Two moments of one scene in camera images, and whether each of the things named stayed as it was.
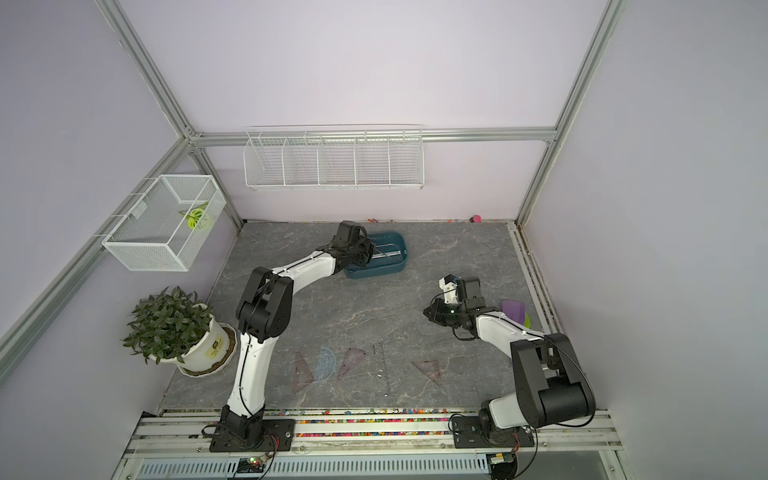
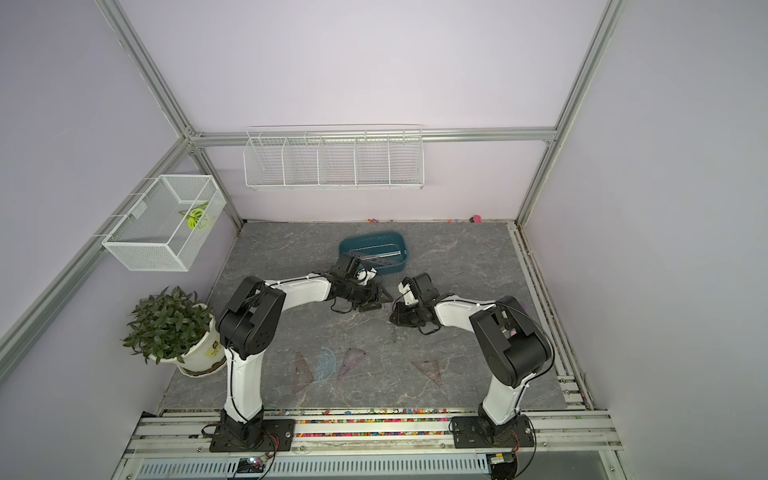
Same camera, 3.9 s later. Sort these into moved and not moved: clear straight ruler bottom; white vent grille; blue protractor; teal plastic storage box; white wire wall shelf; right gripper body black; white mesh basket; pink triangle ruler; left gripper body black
Moved: left gripper body black; clear straight ruler bottom; right gripper body black
Not moved: blue protractor; teal plastic storage box; white vent grille; pink triangle ruler; white mesh basket; white wire wall shelf
